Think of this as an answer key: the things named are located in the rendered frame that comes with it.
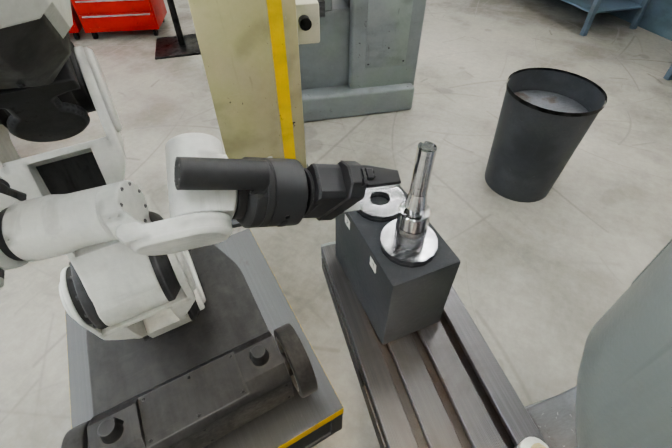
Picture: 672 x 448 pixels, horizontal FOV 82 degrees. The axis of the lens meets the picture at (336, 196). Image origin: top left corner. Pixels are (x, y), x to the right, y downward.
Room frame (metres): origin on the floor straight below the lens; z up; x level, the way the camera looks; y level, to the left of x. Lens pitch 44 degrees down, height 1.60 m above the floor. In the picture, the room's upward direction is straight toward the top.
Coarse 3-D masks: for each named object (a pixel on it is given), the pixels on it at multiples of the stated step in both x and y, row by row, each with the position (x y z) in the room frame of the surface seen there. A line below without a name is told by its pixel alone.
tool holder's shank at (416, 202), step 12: (420, 144) 0.40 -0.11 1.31; (432, 144) 0.40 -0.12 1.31; (420, 156) 0.39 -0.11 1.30; (432, 156) 0.38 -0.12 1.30; (420, 168) 0.38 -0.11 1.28; (432, 168) 0.39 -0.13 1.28; (420, 180) 0.38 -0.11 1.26; (420, 192) 0.38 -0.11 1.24; (408, 204) 0.39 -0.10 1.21; (420, 204) 0.38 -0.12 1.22
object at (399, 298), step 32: (384, 192) 0.50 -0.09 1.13; (352, 224) 0.45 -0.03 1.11; (384, 224) 0.44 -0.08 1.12; (352, 256) 0.44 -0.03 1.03; (384, 256) 0.37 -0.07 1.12; (416, 256) 0.36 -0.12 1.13; (448, 256) 0.37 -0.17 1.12; (384, 288) 0.33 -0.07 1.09; (416, 288) 0.33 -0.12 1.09; (448, 288) 0.36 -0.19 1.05; (384, 320) 0.32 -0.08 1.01; (416, 320) 0.34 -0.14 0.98
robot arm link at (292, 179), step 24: (288, 168) 0.37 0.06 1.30; (312, 168) 0.39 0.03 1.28; (336, 168) 0.40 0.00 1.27; (360, 168) 0.39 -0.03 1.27; (288, 192) 0.34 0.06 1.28; (312, 192) 0.36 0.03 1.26; (336, 192) 0.36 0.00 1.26; (360, 192) 0.37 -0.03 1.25; (288, 216) 0.33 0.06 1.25; (312, 216) 0.38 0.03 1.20; (336, 216) 0.39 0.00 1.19
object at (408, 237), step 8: (400, 224) 0.38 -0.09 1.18; (408, 224) 0.37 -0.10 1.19; (424, 224) 0.38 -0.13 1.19; (400, 232) 0.38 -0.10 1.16; (408, 232) 0.37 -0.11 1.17; (416, 232) 0.37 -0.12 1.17; (424, 232) 0.38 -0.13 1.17; (400, 240) 0.38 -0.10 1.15; (408, 240) 0.37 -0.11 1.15; (416, 240) 0.37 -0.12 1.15; (408, 248) 0.37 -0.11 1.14; (416, 248) 0.37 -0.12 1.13
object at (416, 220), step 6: (402, 204) 0.40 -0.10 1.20; (402, 210) 0.39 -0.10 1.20; (426, 210) 0.39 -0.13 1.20; (402, 216) 0.38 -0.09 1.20; (408, 216) 0.38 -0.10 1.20; (414, 216) 0.38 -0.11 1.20; (420, 216) 0.38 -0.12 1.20; (426, 216) 0.38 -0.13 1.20; (408, 222) 0.37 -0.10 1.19; (414, 222) 0.37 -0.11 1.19; (420, 222) 0.37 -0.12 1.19; (426, 222) 0.38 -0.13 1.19
